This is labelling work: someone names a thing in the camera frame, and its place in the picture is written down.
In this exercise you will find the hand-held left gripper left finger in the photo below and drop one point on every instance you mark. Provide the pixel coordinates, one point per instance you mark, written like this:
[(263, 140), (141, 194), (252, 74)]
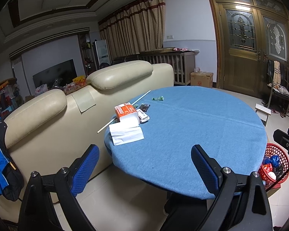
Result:
[(84, 170)]

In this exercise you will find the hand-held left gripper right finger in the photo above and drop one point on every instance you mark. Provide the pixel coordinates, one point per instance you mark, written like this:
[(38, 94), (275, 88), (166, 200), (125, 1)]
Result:
[(204, 170)]

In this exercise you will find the red plastic basket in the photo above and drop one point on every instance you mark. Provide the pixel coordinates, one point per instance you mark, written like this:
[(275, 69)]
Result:
[(269, 149)]

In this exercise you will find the blue plastic bag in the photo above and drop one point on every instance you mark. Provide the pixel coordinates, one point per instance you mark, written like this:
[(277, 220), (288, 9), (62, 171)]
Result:
[(274, 160)]

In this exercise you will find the white small stool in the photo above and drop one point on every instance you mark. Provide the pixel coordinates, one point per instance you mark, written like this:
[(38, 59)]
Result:
[(263, 108)]

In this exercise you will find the black metal chair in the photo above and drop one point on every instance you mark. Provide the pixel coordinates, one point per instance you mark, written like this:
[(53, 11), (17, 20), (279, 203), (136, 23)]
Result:
[(279, 94)]

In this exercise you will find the clear plastic bag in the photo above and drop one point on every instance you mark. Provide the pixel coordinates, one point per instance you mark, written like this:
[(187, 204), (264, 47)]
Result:
[(284, 90)]

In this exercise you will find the blue tablecloth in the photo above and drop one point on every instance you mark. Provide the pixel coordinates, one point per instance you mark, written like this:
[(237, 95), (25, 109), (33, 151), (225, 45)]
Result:
[(195, 125)]

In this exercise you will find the beige leather sofa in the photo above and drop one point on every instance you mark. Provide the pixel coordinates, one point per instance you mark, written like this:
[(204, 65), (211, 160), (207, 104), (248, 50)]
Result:
[(62, 125)]

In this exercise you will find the white tissue paper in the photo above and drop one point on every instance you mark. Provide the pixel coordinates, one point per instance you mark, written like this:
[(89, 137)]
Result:
[(125, 132)]

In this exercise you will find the beige striped scarf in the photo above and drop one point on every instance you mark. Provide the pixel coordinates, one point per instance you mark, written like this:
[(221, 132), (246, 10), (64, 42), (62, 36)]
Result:
[(276, 74)]

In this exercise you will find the orange tissue packet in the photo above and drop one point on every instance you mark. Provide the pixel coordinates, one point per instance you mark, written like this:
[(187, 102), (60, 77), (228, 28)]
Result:
[(122, 109)]

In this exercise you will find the white small packet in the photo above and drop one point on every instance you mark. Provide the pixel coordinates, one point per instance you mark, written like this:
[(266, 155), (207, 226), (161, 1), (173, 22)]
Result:
[(143, 116)]

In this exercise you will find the green candy wrapper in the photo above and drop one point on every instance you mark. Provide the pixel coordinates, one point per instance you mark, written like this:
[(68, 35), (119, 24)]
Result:
[(158, 98)]

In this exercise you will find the dark candy wrapper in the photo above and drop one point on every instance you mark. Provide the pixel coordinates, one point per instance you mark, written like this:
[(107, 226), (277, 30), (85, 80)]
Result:
[(144, 107)]

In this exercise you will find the yellow snack box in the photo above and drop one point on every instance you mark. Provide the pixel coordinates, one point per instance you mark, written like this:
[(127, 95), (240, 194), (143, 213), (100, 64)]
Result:
[(78, 80)]

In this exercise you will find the white thin stick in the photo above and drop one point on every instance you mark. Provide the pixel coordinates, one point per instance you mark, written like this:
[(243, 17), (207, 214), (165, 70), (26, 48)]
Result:
[(139, 99)]

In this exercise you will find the brown cardboard box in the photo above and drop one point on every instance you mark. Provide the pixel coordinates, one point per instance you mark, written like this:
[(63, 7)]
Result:
[(202, 79)]

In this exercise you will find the white and red plastic bag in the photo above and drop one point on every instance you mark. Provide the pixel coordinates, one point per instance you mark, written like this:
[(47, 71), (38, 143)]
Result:
[(41, 90)]

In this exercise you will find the black flat television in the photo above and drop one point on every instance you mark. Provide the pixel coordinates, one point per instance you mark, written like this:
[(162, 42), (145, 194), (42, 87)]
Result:
[(55, 73)]

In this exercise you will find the wooden crib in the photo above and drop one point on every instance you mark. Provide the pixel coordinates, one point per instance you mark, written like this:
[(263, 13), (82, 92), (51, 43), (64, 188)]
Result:
[(178, 65)]

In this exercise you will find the cluttered wooden shelf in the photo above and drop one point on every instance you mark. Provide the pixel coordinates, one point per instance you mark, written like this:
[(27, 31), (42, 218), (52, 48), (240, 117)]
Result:
[(4, 93)]

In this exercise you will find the dark display cabinet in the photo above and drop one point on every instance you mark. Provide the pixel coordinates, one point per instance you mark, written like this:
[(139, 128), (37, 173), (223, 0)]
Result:
[(86, 50)]

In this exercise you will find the white air conditioner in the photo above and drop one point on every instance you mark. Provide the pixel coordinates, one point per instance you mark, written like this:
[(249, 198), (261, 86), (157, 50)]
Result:
[(102, 51)]

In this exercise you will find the beige striped curtain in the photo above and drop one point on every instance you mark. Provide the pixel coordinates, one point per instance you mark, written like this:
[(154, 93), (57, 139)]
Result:
[(134, 28)]

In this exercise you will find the flat ceiling light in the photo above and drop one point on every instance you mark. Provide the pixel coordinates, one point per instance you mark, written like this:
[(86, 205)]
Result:
[(60, 1)]

